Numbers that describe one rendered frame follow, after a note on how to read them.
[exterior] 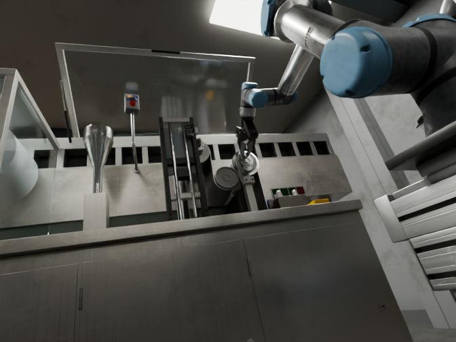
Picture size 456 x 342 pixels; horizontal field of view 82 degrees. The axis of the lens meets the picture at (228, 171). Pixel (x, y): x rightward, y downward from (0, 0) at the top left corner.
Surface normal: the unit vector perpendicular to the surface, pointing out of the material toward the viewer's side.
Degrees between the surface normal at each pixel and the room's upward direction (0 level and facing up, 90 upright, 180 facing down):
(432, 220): 90
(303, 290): 90
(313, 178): 90
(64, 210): 90
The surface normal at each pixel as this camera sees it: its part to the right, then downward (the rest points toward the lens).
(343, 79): -0.94, 0.20
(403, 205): -0.91, 0.00
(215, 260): 0.24, -0.46
